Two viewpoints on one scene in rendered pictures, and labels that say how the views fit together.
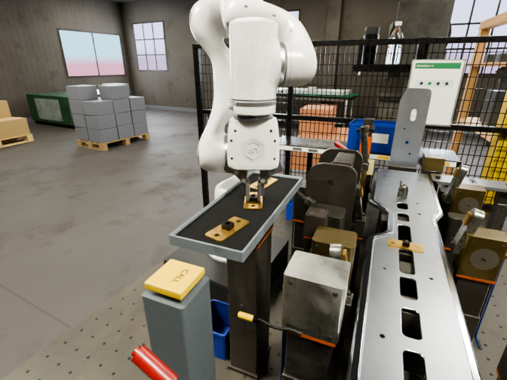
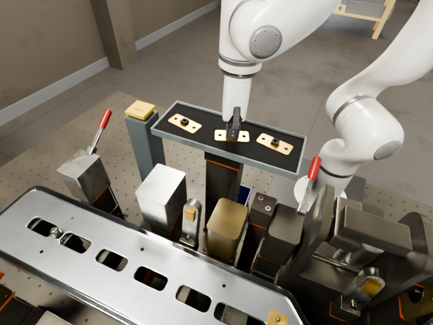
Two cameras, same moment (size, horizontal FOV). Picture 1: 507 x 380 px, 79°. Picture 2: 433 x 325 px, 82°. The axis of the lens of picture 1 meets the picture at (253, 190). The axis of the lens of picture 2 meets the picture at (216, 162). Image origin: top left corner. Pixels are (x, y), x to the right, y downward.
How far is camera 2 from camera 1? 0.73 m
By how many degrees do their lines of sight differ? 72
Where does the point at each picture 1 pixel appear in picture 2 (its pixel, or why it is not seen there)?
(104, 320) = not seen: hidden behind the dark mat
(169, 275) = (140, 106)
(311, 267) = (162, 179)
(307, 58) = (237, 29)
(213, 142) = (338, 93)
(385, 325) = (151, 255)
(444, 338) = (129, 298)
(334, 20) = not seen: outside the picture
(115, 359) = not seen: hidden behind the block
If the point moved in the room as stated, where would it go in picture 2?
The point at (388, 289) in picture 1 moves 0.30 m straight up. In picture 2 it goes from (191, 275) to (183, 194)
